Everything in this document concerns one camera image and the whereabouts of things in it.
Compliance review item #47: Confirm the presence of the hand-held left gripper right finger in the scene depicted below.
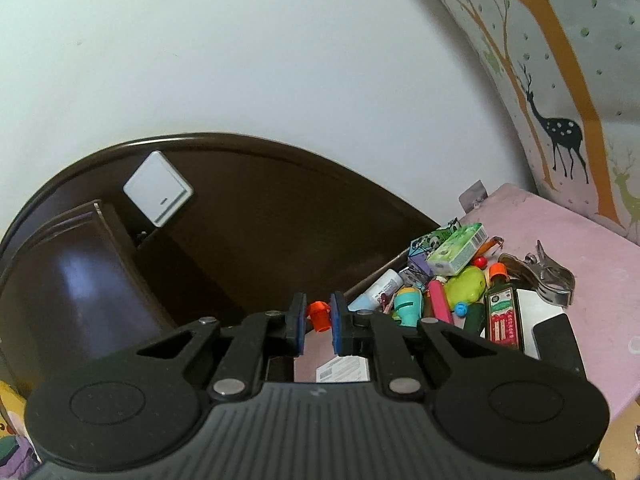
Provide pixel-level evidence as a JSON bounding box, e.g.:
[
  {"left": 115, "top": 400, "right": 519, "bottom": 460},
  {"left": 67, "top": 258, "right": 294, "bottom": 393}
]
[{"left": 330, "top": 290, "right": 507, "bottom": 395}]

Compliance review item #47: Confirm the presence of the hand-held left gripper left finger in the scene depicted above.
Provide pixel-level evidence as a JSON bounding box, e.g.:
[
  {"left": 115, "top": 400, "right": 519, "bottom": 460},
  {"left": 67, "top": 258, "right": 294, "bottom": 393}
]
[{"left": 133, "top": 292, "right": 308, "bottom": 402}]

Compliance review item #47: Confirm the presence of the orange bottle cap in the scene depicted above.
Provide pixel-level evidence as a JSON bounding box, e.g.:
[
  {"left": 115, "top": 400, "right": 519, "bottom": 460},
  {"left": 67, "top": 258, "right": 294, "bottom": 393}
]
[{"left": 307, "top": 301, "right": 332, "bottom": 335}]

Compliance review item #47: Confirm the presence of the white tube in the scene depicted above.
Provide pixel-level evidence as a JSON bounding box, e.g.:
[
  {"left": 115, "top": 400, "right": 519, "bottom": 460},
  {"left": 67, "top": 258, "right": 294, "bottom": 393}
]
[{"left": 347, "top": 268, "right": 404, "bottom": 312}]

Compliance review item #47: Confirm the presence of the teal toy bottle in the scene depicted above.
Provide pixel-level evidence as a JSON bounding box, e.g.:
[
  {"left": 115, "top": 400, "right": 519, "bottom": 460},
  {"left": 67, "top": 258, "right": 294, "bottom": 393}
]
[{"left": 391, "top": 286, "right": 425, "bottom": 328}]

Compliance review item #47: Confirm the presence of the pink marker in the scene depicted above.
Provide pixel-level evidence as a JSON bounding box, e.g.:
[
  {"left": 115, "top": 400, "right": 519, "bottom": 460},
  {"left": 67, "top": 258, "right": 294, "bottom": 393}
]
[{"left": 426, "top": 279, "right": 454, "bottom": 325}]

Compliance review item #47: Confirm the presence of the dark brown wooden headboard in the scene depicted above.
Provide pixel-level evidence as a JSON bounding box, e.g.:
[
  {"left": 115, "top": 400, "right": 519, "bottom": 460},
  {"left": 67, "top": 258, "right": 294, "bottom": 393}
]
[{"left": 0, "top": 132, "right": 442, "bottom": 396}]

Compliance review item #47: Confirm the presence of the panda print box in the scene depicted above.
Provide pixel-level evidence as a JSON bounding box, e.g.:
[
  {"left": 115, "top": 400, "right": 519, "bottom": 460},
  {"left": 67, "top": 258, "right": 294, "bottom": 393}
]
[{"left": 407, "top": 219, "right": 461, "bottom": 279}]

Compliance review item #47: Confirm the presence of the dark green cylinder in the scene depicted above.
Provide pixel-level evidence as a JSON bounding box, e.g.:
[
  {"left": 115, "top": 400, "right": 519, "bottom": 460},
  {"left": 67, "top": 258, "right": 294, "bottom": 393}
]
[{"left": 463, "top": 304, "right": 486, "bottom": 333}]

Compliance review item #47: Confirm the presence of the yellow-green plastic egg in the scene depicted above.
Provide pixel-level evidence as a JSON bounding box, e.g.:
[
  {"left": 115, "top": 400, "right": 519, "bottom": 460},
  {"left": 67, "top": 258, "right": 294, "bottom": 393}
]
[{"left": 444, "top": 266, "right": 487, "bottom": 315}]

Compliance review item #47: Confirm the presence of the green tissue pack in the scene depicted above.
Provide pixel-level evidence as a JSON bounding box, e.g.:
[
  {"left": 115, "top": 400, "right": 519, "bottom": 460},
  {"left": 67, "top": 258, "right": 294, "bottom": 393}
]
[{"left": 426, "top": 223, "right": 489, "bottom": 277}]

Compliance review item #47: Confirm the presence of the dark green bottle red label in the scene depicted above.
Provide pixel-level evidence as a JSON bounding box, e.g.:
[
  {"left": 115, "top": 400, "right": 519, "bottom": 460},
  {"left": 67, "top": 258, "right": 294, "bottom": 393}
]
[{"left": 484, "top": 263, "right": 525, "bottom": 351}]

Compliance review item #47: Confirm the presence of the orange pen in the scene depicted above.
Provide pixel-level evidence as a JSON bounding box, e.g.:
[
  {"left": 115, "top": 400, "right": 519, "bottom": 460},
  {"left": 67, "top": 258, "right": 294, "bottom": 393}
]
[{"left": 472, "top": 235, "right": 502, "bottom": 258}]

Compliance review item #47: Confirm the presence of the grey fabric tag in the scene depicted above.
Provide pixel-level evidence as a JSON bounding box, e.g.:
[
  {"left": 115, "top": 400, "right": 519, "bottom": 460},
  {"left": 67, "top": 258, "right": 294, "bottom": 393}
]
[{"left": 458, "top": 179, "right": 488, "bottom": 211}]

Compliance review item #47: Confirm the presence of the white and black card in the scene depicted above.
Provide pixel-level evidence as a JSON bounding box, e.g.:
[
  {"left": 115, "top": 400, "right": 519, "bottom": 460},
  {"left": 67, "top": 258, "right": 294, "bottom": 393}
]
[{"left": 480, "top": 288, "right": 587, "bottom": 379}]

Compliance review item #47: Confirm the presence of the metal clip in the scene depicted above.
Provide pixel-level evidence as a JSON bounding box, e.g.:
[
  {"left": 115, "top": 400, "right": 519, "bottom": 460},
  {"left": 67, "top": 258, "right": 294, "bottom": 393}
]
[{"left": 497, "top": 240, "right": 577, "bottom": 308}]

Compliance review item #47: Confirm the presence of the colourful printed blanket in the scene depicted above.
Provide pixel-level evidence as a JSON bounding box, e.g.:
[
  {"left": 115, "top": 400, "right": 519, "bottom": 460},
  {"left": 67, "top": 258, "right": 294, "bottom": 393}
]
[{"left": 0, "top": 380, "right": 42, "bottom": 480}]

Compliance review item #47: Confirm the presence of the deer print curtain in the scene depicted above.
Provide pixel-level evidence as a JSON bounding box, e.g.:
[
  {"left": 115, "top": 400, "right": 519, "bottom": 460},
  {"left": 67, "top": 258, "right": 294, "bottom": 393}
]
[{"left": 405, "top": 0, "right": 640, "bottom": 247}]

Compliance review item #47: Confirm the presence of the white wall switch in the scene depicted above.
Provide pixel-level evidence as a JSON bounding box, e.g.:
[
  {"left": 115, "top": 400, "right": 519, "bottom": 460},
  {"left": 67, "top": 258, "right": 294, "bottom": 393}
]
[{"left": 123, "top": 150, "right": 194, "bottom": 227}]

